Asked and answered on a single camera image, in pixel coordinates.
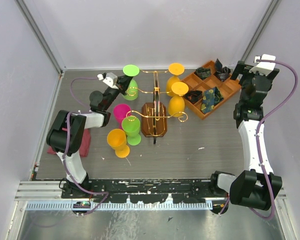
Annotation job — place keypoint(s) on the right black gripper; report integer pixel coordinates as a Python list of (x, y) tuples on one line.
[(239, 69)]

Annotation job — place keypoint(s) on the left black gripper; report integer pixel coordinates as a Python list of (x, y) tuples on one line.
[(123, 83)]

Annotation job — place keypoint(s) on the green wine glass back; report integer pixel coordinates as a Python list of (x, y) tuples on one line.
[(131, 70)]

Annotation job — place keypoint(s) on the green wine glass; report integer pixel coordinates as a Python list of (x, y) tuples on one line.
[(131, 125), (131, 70)]

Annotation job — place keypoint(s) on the pink wine glass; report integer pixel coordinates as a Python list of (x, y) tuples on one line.
[(120, 112)]

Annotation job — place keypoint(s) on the gold wire glass rack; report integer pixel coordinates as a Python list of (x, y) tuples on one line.
[(154, 115)]

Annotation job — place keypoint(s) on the orange wine glass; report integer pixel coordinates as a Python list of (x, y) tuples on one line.
[(177, 104), (176, 69), (117, 140)]

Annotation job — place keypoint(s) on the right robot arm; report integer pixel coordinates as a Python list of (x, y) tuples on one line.
[(257, 186)]

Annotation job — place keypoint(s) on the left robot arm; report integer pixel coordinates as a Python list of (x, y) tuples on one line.
[(65, 136)]

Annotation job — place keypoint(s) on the green wine glass front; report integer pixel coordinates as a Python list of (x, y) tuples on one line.
[(131, 125)]

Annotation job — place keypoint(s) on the orange wine glass front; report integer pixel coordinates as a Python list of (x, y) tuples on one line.
[(117, 140)]

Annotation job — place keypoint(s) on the black folded item in tray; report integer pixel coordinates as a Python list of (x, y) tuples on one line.
[(222, 73)]

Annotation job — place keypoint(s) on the black pouch in tray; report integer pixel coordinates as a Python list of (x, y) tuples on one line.
[(203, 72)]

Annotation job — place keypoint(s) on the wooden compartment tray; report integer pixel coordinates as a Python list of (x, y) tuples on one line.
[(228, 89)]

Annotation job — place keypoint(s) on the blue floral pouch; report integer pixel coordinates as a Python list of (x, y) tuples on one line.
[(210, 99)]

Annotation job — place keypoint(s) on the red folded cloth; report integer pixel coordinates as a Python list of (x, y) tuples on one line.
[(84, 147)]

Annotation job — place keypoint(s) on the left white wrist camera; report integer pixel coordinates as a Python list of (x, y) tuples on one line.
[(110, 79)]

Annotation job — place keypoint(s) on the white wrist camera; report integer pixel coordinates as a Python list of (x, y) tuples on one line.
[(263, 66), (110, 79)]

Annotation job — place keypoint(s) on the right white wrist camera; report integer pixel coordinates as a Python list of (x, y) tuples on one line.
[(263, 66)]

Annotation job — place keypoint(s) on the black mounting base plate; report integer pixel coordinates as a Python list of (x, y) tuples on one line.
[(146, 191)]

